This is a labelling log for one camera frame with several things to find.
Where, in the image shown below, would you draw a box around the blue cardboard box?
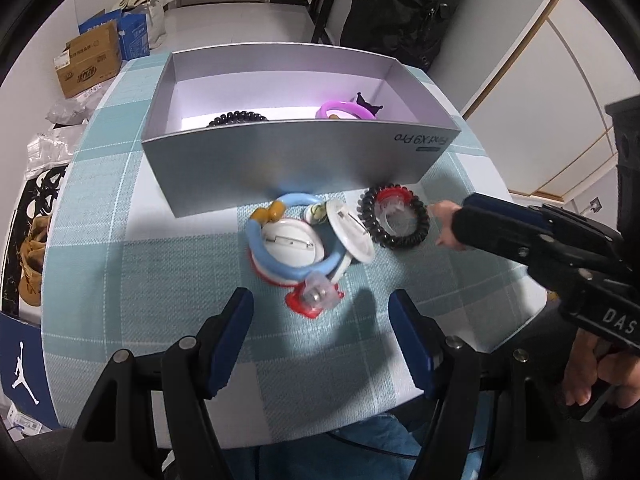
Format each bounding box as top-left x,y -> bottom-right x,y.
78,8 -> 151,61

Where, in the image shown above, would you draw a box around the person's blue jeans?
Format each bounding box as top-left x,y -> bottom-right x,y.
250,410 -> 431,480

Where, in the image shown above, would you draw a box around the black backpack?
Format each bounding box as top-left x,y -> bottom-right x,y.
340,0 -> 473,71

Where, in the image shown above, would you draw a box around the dark metal stand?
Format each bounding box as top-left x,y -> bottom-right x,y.
312,0 -> 346,46

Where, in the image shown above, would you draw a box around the white wardrobe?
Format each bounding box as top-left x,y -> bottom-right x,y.
460,0 -> 626,201

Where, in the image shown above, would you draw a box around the small white box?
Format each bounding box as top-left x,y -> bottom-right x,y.
0,405 -> 46,441

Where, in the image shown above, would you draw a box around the white-backed round pin badge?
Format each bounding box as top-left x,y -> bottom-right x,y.
325,199 -> 377,263

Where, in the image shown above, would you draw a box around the black spiral hair tie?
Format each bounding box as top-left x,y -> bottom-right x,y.
357,182 -> 431,250
207,110 -> 268,128

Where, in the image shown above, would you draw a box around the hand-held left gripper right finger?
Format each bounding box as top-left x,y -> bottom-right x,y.
389,289 -> 588,480

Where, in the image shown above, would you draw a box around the blue shoe box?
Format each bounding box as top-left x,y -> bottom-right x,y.
0,312 -> 61,433

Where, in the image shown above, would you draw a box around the purple bracelet with black charm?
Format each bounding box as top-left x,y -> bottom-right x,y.
316,91 -> 385,122

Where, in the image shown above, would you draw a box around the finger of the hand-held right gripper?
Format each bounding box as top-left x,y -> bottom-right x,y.
452,207 -> 540,264
462,193 -> 551,233

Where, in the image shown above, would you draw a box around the red and clear hair clip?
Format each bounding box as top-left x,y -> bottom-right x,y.
285,272 -> 346,320
375,187 -> 417,236

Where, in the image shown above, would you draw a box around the black and white patterned bag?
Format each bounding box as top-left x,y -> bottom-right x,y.
2,165 -> 68,316

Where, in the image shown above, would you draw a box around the white cloth sack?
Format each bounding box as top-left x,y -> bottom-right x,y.
112,0 -> 167,51

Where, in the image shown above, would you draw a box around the clear plastic bag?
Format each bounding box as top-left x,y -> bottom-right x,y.
25,132 -> 76,176
46,95 -> 101,126

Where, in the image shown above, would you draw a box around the person's right hand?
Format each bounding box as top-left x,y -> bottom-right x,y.
564,332 -> 640,407

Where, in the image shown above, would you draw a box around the pink pig toy figure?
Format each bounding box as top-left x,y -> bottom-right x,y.
429,200 -> 468,251

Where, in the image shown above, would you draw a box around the brown cardboard box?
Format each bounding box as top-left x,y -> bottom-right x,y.
54,21 -> 122,98

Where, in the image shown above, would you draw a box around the brown boots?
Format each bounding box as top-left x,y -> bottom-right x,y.
17,212 -> 51,306

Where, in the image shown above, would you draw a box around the blue bracelet with yellow beads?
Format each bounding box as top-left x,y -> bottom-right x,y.
244,192 -> 346,285

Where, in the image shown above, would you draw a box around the red round pin badge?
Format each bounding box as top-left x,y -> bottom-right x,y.
248,217 -> 351,287

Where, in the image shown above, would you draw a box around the silver cardboard box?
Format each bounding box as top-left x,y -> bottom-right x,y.
141,42 -> 462,218

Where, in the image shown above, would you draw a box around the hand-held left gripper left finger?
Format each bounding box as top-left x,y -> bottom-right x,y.
65,287 -> 256,480

